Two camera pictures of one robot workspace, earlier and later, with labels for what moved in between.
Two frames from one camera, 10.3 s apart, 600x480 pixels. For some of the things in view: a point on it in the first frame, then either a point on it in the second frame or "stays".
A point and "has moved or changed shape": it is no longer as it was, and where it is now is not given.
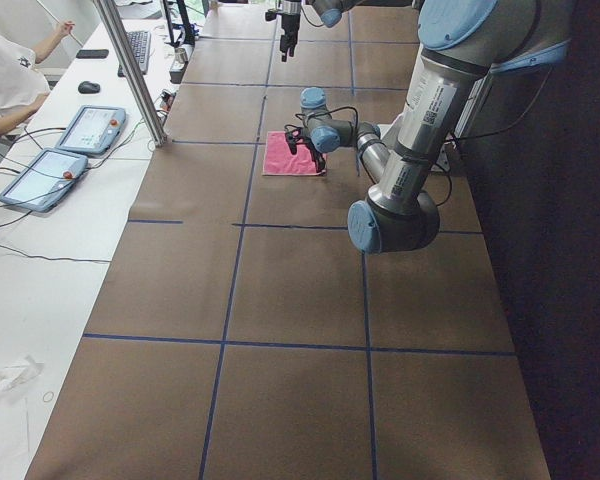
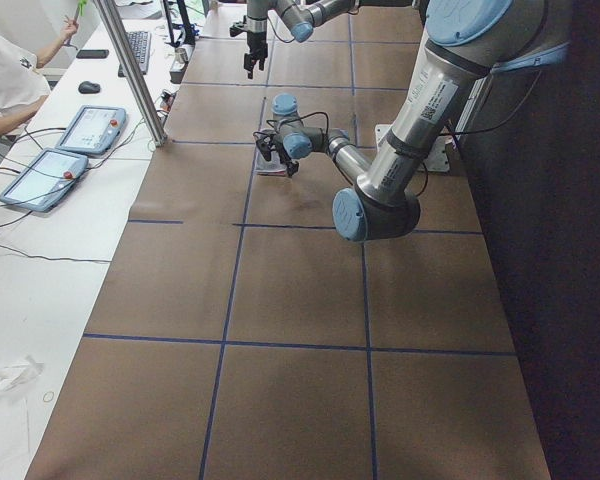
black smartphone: x=92 y=53 stays
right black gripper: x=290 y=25 to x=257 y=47
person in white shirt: x=13 y=85 stays
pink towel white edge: x=280 y=160 has moved or changed shape
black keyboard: x=140 y=45 stays
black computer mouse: x=86 y=87 stays
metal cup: x=180 y=55 stays
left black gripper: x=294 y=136 to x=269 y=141
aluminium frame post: x=129 y=66 stays
